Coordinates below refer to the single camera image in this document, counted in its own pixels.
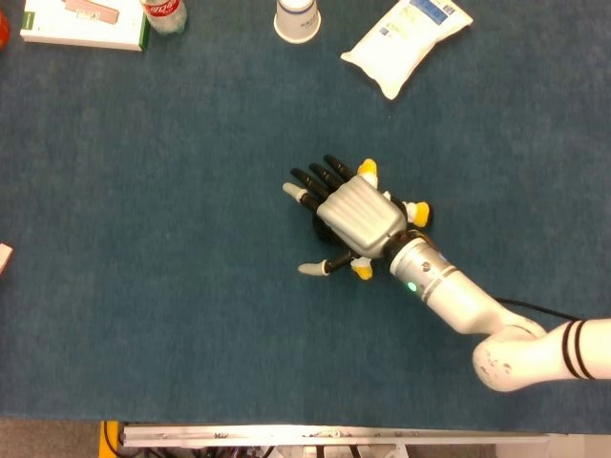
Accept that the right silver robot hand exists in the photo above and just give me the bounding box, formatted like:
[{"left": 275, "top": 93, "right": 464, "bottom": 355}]
[{"left": 282, "top": 154, "right": 411, "bottom": 279}]

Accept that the black white penguin plush toy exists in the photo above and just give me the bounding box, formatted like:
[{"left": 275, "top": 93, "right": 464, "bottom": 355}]
[{"left": 310, "top": 158, "right": 434, "bottom": 281}]

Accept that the white snack bag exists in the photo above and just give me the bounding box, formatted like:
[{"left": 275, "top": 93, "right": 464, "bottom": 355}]
[{"left": 340, "top": 0, "right": 474, "bottom": 101}]

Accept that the blue felt table mat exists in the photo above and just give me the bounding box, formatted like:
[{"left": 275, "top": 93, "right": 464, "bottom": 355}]
[{"left": 0, "top": 0, "right": 611, "bottom": 436}]

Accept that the white paper cup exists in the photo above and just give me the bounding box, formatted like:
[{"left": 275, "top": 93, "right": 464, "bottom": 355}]
[{"left": 273, "top": 0, "right": 323, "bottom": 45}]

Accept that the clear cola bottle red label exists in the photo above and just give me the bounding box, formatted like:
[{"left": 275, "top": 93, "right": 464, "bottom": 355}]
[{"left": 140, "top": 0, "right": 188, "bottom": 36}]

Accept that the white green product box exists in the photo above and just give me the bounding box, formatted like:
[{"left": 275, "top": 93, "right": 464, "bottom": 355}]
[{"left": 19, "top": 0, "right": 152, "bottom": 52}]

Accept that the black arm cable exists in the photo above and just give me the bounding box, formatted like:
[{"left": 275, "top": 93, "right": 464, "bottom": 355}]
[{"left": 494, "top": 297, "right": 581, "bottom": 322}]

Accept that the aluminium frame rail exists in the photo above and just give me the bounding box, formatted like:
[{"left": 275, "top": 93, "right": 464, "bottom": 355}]
[{"left": 121, "top": 425, "right": 550, "bottom": 448}]

